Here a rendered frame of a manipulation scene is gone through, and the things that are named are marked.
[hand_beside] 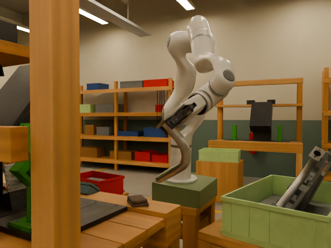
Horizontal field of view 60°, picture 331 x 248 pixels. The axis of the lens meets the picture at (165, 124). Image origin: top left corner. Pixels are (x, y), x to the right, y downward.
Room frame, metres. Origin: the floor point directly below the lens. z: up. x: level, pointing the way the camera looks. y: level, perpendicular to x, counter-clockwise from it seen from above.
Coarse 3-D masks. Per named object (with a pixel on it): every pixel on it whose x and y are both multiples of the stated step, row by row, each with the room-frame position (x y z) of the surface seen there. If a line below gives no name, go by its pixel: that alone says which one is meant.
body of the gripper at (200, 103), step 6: (192, 96) 0.98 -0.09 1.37; (198, 96) 0.94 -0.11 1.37; (186, 102) 0.89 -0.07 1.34; (192, 102) 0.90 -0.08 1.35; (198, 102) 0.92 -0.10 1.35; (204, 102) 0.94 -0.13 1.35; (180, 108) 0.91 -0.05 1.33; (198, 108) 0.91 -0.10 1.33; (204, 108) 0.97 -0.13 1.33; (174, 114) 0.93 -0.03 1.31; (192, 114) 0.89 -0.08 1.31; (198, 114) 0.99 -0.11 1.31; (186, 120) 0.91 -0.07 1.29; (180, 126) 0.95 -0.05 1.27
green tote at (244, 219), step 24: (240, 192) 1.35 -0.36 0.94; (264, 192) 1.59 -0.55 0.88; (240, 216) 1.17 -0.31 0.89; (264, 216) 1.11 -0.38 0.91; (288, 216) 1.05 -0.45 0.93; (312, 216) 1.00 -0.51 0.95; (240, 240) 1.17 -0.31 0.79; (264, 240) 1.11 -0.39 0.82; (288, 240) 1.05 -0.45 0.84; (312, 240) 1.00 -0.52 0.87
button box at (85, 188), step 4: (80, 184) 1.51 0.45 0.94; (84, 184) 1.50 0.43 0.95; (88, 184) 1.49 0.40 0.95; (92, 184) 1.49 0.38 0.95; (80, 188) 1.49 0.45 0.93; (84, 188) 1.48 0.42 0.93; (88, 188) 1.47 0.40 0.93; (92, 188) 1.49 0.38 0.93; (96, 188) 1.51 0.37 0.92; (80, 192) 1.48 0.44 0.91; (84, 192) 1.47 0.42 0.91; (88, 192) 1.46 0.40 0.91; (92, 192) 1.49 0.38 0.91; (96, 192) 1.51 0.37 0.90
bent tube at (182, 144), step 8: (168, 128) 0.86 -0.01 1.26; (176, 128) 0.87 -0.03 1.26; (176, 136) 0.86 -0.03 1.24; (184, 144) 0.86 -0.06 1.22; (184, 152) 0.86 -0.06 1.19; (184, 160) 0.88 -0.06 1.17; (176, 168) 0.92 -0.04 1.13; (184, 168) 0.90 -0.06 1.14; (160, 176) 1.00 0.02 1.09; (168, 176) 0.97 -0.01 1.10
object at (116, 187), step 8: (80, 176) 1.95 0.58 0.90; (88, 176) 2.00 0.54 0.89; (96, 176) 2.01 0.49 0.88; (104, 176) 1.96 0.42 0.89; (112, 176) 1.92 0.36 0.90; (120, 176) 1.84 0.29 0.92; (96, 184) 1.71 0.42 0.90; (104, 184) 1.73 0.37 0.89; (112, 184) 1.78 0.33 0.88; (120, 184) 1.84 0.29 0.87; (112, 192) 1.78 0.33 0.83; (120, 192) 1.83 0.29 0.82
